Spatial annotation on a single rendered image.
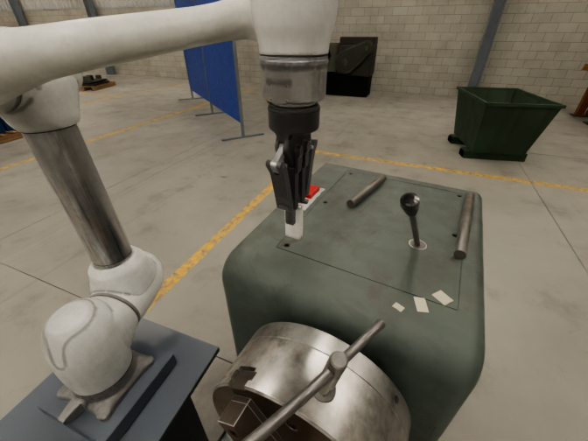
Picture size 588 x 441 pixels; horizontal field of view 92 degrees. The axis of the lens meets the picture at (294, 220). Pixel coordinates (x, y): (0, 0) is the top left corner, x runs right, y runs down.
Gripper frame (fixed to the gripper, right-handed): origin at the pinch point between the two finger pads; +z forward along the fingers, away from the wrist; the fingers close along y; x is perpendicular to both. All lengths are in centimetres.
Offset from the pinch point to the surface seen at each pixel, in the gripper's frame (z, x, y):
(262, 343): 13.9, 2.8, 15.9
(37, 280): 135, -234, -8
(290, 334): 11.9, 6.7, 13.6
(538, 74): 68, 192, -1017
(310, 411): 11.2, 14.4, 22.4
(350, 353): 4.5, 16.9, 16.8
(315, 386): 4.2, 14.8, 22.6
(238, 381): 15.1, 2.5, 22.3
